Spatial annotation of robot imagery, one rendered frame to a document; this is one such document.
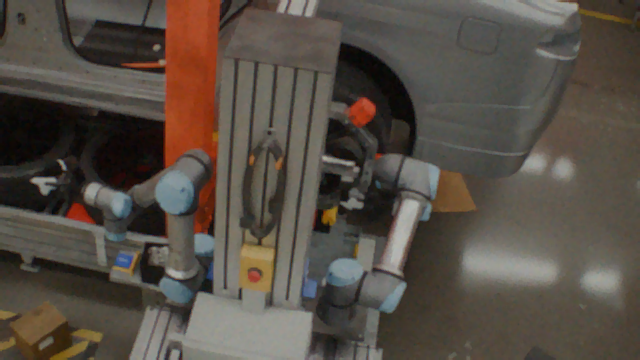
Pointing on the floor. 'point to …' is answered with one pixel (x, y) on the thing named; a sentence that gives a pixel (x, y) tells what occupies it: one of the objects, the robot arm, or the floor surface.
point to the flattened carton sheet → (451, 193)
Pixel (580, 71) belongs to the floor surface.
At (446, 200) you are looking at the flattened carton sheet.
